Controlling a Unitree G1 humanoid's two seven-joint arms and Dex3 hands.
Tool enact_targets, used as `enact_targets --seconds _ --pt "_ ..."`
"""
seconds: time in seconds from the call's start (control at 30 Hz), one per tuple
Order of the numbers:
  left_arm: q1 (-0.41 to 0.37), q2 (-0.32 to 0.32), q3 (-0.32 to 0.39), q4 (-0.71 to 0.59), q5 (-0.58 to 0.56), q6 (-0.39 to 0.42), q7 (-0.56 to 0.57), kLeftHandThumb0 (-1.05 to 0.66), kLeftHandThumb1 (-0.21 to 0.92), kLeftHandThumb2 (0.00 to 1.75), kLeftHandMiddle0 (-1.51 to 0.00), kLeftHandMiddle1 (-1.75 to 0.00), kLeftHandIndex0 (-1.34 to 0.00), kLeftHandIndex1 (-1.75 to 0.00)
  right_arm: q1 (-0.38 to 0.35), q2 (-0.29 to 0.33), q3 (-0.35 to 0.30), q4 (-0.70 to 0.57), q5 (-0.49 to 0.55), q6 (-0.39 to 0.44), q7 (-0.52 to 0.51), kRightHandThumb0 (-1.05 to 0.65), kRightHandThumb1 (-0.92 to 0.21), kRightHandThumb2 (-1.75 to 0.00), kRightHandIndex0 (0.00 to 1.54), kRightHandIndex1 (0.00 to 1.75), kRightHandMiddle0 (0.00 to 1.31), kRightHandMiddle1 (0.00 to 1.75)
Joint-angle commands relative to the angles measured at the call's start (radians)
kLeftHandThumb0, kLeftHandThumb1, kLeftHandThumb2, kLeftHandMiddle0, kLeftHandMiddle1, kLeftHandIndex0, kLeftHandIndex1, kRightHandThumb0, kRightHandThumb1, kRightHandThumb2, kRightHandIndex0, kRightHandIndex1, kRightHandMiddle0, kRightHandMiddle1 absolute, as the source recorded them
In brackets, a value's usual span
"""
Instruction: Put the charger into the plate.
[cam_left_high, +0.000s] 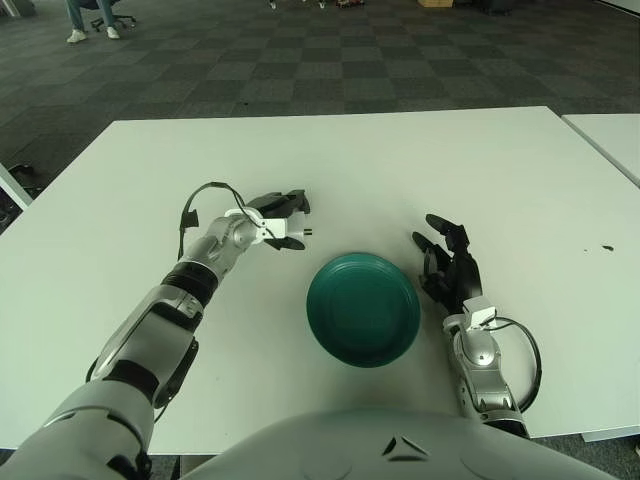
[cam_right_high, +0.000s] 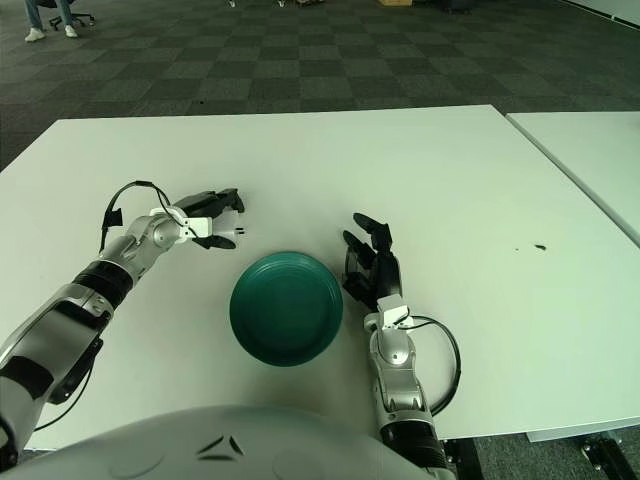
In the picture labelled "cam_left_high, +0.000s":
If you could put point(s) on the adjacent white table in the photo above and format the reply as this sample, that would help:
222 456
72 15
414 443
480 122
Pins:
607 140

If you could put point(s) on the green round plate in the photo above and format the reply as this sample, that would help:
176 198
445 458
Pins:
362 312

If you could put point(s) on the white side table edge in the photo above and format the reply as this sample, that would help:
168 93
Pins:
14 189

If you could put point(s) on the grey robot torso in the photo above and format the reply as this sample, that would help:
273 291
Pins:
400 450

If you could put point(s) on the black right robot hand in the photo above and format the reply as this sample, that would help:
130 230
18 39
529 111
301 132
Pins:
460 275

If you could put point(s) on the seated person legs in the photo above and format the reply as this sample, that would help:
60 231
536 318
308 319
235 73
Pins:
75 19

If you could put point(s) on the brown cardboard box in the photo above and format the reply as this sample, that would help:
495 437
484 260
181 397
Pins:
436 2

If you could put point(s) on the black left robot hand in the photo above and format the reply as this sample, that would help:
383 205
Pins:
277 202

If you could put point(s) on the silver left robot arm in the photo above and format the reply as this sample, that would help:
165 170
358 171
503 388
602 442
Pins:
150 330

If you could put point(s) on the black office chair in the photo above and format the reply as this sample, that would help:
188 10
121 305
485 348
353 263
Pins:
116 19

